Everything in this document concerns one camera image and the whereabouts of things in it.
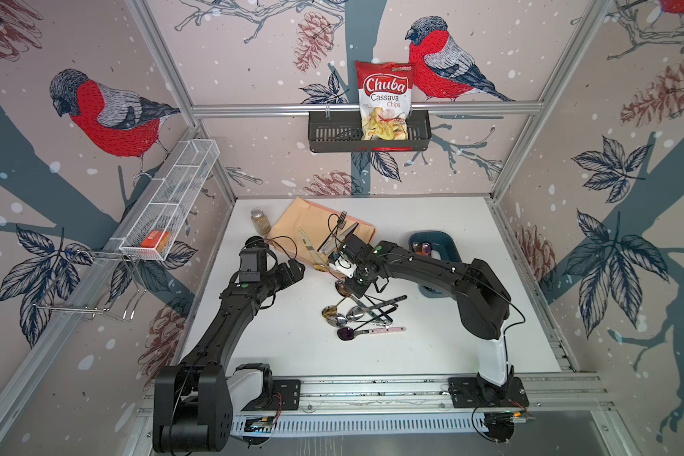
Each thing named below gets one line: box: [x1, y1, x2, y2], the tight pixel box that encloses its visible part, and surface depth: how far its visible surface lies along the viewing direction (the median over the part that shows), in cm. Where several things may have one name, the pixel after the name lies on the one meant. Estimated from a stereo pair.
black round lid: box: [245, 235, 266, 249], surface depth 94 cm
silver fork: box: [317, 210, 348, 252], surface depth 116 cm
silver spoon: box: [326, 312, 389, 328], surface depth 87 cm
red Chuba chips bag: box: [355, 60, 415, 141], surface depth 85 cm
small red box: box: [140, 229, 162, 248], surface depth 68 cm
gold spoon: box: [321, 300, 343, 319], surface depth 89 cm
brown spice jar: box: [250, 207, 272, 236], surface depth 106 cm
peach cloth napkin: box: [266, 196, 377, 266], surface depth 113 cm
